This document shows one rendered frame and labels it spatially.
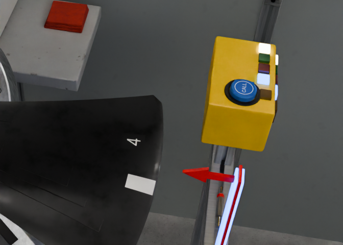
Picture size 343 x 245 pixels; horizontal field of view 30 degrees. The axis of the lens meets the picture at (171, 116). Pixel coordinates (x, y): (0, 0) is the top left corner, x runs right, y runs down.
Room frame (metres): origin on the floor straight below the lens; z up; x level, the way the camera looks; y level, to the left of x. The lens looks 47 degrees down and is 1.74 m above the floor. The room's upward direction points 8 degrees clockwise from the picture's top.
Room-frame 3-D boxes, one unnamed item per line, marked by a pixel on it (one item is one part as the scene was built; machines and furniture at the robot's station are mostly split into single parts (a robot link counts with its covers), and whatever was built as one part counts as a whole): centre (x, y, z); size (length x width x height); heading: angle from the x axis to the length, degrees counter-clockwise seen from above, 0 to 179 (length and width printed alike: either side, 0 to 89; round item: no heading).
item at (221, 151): (0.73, -0.10, 0.92); 0.03 x 0.03 x 0.12; 89
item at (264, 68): (0.74, -0.13, 1.08); 0.02 x 0.02 x 0.01; 89
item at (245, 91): (0.69, -0.10, 1.08); 0.04 x 0.04 x 0.02
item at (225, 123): (0.73, -0.10, 1.02); 0.16 x 0.10 x 0.11; 179
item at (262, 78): (0.72, -0.13, 1.08); 0.02 x 0.02 x 0.01; 89
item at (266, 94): (0.69, -0.13, 1.08); 0.02 x 0.02 x 0.01; 89
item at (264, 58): (0.77, -0.13, 1.08); 0.02 x 0.02 x 0.01; 89
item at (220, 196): (0.62, -0.10, 0.87); 0.08 x 0.01 x 0.01; 179
